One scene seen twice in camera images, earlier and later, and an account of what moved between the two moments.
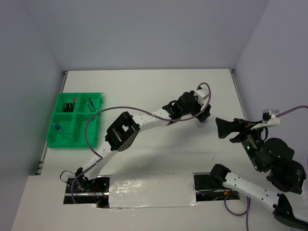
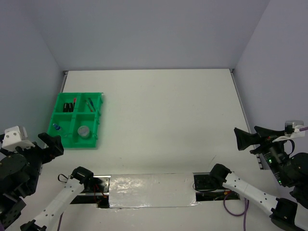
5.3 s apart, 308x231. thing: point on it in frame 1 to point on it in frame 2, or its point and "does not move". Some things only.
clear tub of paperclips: [202, 123] to [83, 131]
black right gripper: [223, 126] to [243, 138]
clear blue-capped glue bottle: [57, 127] does not move
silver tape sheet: [156, 190] does not move
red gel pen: [89, 106] does not move
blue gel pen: [92, 104] does not move
